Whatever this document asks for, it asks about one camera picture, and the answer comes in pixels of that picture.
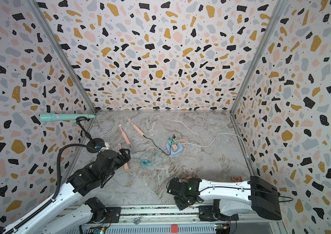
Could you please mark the red smartphone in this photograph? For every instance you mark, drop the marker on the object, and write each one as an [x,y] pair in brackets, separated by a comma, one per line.
[237,179]

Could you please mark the pink toothbrush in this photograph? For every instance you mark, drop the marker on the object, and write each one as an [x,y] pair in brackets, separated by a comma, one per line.
[125,166]
[125,136]
[140,132]

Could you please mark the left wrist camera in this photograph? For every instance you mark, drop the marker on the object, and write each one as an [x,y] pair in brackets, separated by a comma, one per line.
[101,146]

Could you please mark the blue power strip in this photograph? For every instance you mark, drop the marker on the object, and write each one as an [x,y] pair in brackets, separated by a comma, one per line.
[179,152]

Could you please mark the teal charger cube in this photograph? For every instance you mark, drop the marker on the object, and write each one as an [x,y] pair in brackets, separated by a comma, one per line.
[170,142]

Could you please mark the red button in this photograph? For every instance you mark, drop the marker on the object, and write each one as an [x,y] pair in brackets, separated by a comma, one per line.
[174,228]

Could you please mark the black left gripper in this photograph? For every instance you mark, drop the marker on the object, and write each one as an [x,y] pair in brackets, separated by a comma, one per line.
[126,154]

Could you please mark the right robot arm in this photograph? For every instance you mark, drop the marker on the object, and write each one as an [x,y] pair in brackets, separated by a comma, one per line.
[229,199]

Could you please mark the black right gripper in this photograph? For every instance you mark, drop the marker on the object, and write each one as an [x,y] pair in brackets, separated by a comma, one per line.
[178,205]

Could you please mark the metal base rail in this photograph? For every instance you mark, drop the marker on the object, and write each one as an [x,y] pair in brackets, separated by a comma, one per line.
[151,219]

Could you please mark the pink charger cube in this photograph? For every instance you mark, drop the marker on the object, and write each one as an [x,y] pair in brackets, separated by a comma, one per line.
[174,148]

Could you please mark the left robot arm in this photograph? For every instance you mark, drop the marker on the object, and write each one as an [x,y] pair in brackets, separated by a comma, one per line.
[79,184]

